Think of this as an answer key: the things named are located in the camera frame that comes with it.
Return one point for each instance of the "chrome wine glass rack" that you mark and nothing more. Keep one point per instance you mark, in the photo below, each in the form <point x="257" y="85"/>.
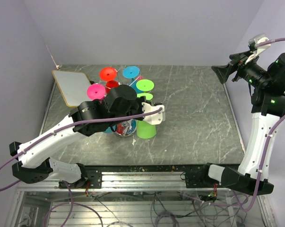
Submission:
<point x="126" y="128"/>

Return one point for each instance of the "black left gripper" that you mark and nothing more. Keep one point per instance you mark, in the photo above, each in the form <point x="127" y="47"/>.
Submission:
<point x="139" y="100"/>

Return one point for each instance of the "red wine glass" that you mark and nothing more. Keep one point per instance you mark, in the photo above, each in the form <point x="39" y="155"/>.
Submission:
<point x="109" y="74"/>

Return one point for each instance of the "green wine glass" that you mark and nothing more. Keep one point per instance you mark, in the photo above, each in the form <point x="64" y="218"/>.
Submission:
<point x="145" y="85"/>
<point x="144" y="129"/>

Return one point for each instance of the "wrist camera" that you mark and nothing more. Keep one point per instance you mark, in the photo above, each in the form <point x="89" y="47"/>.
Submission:
<point x="257" y="45"/>
<point x="157" y="116"/>

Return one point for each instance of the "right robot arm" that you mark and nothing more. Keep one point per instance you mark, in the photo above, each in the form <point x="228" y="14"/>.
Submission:
<point x="268" y="107"/>

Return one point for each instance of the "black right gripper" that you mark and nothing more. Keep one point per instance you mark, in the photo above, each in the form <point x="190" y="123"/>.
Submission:
<point x="236" y="58"/>

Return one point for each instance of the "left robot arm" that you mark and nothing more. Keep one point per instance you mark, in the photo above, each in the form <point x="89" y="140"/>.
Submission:
<point x="35" y="162"/>

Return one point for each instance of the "blue wine glass front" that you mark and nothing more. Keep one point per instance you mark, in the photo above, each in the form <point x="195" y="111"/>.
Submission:
<point x="133" y="73"/>

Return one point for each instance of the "yellow-framed whiteboard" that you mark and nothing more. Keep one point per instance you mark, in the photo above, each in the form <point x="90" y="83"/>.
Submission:
<point x="72" y="86"/>

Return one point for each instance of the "green wine glass front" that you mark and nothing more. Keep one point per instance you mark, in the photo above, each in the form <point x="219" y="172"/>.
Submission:
<point x="145" y="85"/>

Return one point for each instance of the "blue wine glass back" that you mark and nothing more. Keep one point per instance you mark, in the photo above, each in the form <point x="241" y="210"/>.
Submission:
<point x="110" y="129"/>

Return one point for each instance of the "magenta wine glass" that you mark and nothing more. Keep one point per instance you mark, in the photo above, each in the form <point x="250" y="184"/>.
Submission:
<point x="96" y="92"/>

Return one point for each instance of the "green wine glass back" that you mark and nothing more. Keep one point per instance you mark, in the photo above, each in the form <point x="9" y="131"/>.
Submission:
<point x="144" y="129"/>

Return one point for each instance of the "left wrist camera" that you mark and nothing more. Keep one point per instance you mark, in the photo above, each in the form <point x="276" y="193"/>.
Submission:
<point x="157" y="116"/>

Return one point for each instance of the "aluminium mounting rail frame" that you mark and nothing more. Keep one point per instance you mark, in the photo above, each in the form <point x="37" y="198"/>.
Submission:
<point x="138" y="179"/>

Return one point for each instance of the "blue wine glass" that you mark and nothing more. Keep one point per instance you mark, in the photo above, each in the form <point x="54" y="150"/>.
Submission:
<point x="110" y="129"/>
<point x="133" y="73"/>

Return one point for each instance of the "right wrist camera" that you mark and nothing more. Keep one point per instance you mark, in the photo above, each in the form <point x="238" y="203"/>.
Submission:
<point x="257" y="45"/>

